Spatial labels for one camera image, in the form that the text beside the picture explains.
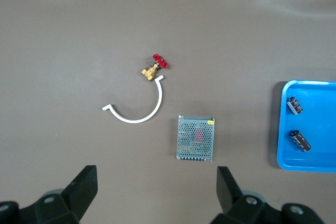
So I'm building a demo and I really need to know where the perforated metal power supply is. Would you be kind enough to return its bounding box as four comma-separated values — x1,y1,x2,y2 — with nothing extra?
176,115,216,164

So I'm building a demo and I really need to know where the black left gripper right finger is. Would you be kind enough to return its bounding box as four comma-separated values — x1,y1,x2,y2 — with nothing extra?
209,166,326,224

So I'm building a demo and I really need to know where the brass valve with red handwheel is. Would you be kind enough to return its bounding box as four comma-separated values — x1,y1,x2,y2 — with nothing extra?
141,54,169,82

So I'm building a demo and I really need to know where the white curved plastic bracket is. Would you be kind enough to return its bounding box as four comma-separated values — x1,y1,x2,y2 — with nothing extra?
101,75,166,124

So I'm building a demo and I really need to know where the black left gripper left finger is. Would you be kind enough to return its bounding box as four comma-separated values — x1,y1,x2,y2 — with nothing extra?
0,165,98,224

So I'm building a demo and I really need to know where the blue plastic tray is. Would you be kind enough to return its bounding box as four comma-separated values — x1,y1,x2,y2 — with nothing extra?
277,79,336,174

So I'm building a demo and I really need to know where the dark brown cylindrical capacitor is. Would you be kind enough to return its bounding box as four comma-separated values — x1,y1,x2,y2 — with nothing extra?
289,130,312,153
286,97,304,115

